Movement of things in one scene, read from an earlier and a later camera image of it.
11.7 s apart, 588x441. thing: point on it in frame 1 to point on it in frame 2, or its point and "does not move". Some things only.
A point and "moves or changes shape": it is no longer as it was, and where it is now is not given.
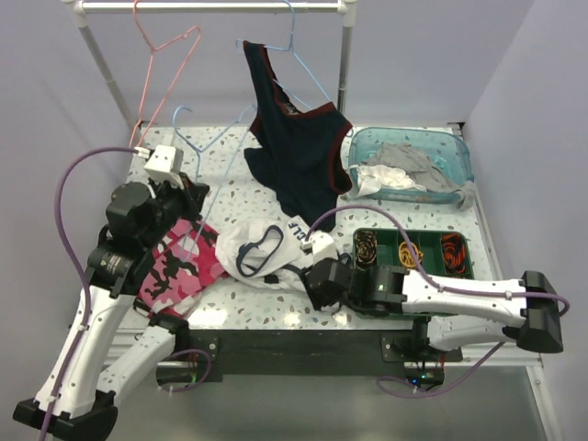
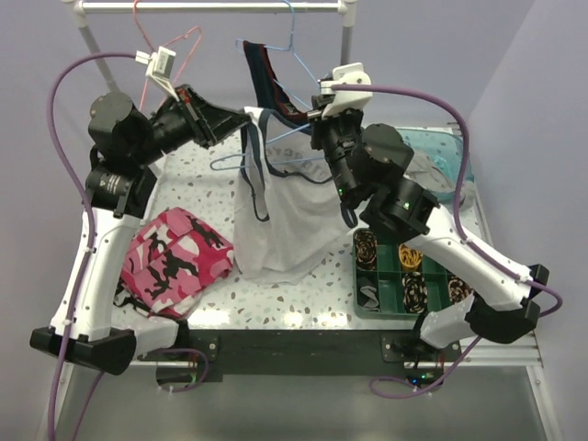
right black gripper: (318, 299) to (319, 123)
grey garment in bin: (423, 171) does not move
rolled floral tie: (366, 246) does not move
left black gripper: (192, 193) to (208, 122)
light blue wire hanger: (254, 108) to (269, 164)
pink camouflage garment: (181, 265) does not move
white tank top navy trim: (265, 249) moves or changes shape
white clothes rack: (345, 10) does not move
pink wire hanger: (150, 72) does not move
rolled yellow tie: (405, 256) does not move
